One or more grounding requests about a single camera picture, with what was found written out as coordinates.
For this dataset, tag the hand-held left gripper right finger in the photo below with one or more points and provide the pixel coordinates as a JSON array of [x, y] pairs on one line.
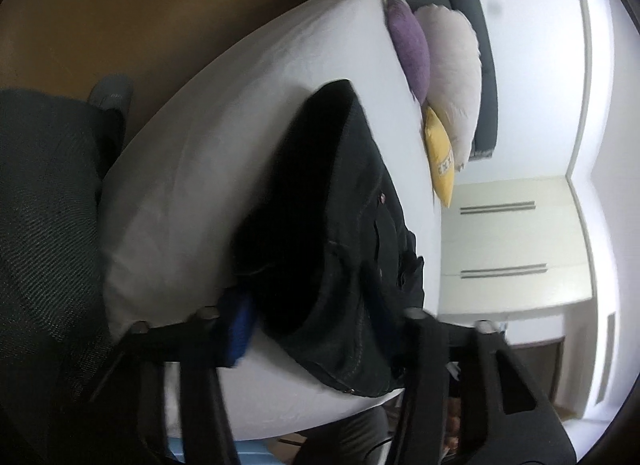
[[425, 360]]

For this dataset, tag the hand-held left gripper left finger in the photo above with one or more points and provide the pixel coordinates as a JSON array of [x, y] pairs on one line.
[[237, 330]]

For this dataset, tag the black denim pants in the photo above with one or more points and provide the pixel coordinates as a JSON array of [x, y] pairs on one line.
[[330, 225]]

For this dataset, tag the person's grey trouser leg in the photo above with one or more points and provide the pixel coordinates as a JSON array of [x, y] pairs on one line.
[[45, 225], [350, 437]]

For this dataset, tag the white wardrobe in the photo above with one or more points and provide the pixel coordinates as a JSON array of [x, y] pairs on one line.
[[510, 235]]

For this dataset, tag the white bed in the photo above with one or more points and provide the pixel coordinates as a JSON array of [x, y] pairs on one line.
[[200, 170]]

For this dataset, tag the yellow cushion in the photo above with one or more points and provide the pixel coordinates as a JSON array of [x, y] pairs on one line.
[[440, 155]]

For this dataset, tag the person's grey shoe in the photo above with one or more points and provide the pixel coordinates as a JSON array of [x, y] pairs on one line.
[[112, 92]]

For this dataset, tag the large white pillow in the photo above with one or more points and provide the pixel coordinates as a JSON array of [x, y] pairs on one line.
[[452, 70]]

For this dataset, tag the purple cushion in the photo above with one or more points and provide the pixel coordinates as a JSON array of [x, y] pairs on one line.
[[410, 40]]

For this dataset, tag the dark grey headboard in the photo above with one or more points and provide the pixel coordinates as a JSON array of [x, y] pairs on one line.
[[475, 20]]

